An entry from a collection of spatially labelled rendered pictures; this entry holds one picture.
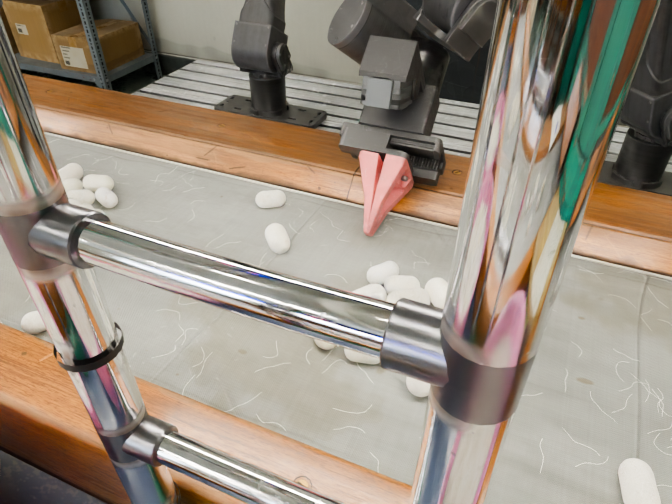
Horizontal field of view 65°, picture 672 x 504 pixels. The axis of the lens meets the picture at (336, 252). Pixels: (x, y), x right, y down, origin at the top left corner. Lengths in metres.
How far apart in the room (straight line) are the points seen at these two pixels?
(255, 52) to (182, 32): 2.26
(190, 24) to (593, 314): 2.80
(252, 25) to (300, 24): 1.84
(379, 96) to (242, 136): 0.27
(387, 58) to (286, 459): 0.32
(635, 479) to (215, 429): 0.26
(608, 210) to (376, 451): 0.36
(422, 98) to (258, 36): 0.43
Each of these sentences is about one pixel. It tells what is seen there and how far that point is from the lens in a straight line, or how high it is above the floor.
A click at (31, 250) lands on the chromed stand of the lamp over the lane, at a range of 0.20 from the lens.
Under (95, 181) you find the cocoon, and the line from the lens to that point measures 0.66.
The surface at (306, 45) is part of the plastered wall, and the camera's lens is 2.76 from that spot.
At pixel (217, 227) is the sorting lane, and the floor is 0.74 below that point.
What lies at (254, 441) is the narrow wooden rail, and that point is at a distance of 0.36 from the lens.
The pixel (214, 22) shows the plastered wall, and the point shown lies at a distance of 3.01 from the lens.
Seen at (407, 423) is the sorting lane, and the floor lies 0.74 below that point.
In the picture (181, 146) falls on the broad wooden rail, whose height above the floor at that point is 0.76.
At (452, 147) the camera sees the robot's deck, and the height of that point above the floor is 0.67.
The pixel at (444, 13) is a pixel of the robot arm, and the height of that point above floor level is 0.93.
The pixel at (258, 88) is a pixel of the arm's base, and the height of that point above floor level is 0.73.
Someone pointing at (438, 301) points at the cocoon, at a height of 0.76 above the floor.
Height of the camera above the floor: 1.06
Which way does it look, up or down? 38 degrees down
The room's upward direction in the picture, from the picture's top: straight up
